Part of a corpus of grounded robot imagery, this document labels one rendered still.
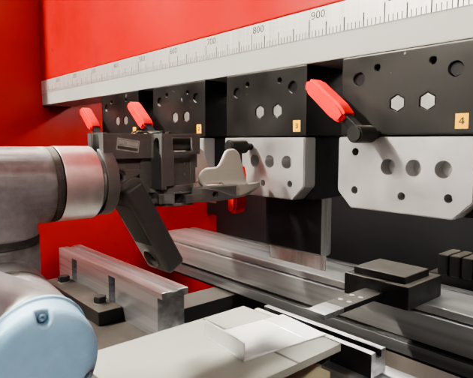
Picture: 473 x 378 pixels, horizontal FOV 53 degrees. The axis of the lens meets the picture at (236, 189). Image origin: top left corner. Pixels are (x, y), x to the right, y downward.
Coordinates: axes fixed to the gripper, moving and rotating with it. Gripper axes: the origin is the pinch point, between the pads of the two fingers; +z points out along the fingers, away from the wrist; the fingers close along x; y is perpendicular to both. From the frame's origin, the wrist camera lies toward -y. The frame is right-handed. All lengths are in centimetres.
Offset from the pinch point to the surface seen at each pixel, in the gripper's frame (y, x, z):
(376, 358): -19.4, -17.5, 6.9
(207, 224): -22, 81, 57
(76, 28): 31, 57, 3
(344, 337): -18.7, -12.2, 7.7
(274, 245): -8.4, -1.0, 6.3
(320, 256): -8.7, -8.8, 7.0
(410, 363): -118, 81, 201
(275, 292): -26.0, 22.0, 30.5
